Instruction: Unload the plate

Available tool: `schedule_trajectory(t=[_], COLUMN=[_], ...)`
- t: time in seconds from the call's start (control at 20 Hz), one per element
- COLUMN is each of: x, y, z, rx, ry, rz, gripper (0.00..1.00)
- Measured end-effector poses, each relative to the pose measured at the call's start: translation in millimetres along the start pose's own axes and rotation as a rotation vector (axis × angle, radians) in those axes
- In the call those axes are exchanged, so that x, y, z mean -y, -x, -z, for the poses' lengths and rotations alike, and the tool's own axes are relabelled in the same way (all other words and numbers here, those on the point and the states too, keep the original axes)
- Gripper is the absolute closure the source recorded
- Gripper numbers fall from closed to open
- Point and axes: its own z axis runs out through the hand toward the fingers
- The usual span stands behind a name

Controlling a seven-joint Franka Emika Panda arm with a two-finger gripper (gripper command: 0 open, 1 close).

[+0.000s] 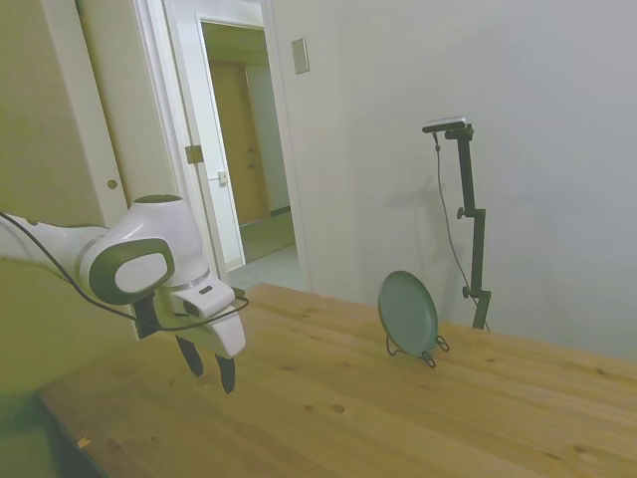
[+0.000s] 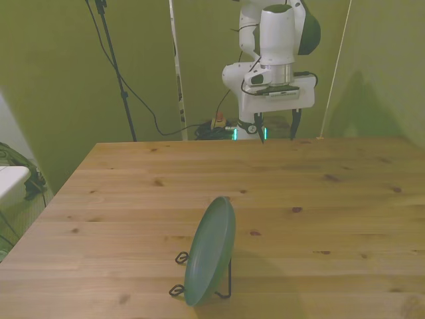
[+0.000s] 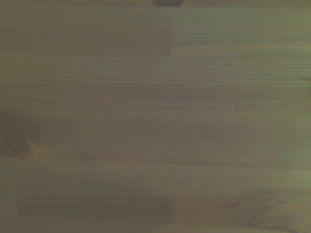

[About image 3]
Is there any dark green round plate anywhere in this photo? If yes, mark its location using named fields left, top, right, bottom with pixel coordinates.
left=152, top=0, right=184, bottom=7

